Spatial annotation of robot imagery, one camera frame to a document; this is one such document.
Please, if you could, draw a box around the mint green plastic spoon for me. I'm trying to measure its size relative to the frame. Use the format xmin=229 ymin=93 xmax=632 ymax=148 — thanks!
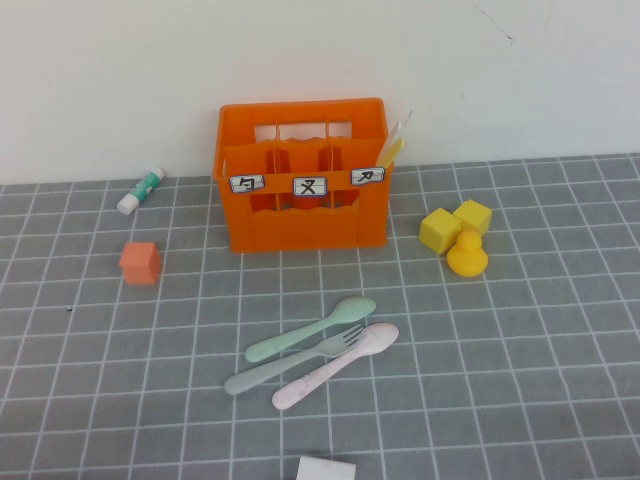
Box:
xmin=243 ymin=296 xmax=377 ymax=363

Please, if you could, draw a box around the pink plastic spoon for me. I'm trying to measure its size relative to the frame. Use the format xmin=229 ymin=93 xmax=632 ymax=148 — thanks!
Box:
xmin=271 ymin=322 xmax=401 ymax=411

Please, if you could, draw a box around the grey plastic fork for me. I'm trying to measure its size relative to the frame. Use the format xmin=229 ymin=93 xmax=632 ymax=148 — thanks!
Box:
xmin=223 ymin=323 xmax=365 ymax=396

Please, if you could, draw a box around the orange plastic cutlery holder crate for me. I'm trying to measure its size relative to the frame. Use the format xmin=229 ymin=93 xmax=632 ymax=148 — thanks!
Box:
xmin=212 ymin=97 xmax=396 ymax=255

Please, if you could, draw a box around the white label fork character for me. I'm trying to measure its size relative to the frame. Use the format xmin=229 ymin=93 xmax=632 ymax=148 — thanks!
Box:
xmin=292 ymin=176 xmax=329 ymax=197

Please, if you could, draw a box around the white label knife character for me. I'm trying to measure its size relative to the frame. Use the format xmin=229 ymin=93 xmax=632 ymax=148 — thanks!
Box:
xmin=350 ymin=166 xmax=387 ymax=187

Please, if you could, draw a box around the white label spoon character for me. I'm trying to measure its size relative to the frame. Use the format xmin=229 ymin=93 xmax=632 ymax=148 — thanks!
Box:
xmin=229 ymin=174 xmax=266 ymax=194

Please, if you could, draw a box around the yellow plastic knife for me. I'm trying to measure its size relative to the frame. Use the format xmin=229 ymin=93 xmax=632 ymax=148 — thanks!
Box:
xmin=375 ymin=138 xmax=406 ymax=170

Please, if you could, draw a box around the yellow foam cube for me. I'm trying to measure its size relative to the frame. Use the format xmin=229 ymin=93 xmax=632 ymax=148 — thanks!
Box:
xmin=419 ymin=207 xmax=463 ymax=255
xmin=453 ymin=199 xmax=494 ymax=236

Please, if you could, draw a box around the yellow rubber duck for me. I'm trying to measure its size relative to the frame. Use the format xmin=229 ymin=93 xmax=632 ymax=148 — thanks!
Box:
xmin=446 ymin=230 xmax=489 ymax=279

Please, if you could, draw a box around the orange foam block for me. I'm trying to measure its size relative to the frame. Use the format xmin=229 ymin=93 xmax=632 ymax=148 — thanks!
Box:
xmin=118 ymin=242 xmax=163 ymax=286

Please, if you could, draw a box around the white green glue stick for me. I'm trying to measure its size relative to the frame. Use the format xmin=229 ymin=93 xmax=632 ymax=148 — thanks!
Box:
xmin=116 ymin=166 xmax=167 ymax=216

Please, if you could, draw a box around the white paper card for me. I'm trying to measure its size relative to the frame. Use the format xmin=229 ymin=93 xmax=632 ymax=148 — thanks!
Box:
xmin=295 ymin=455 xmax=357 ymax=480

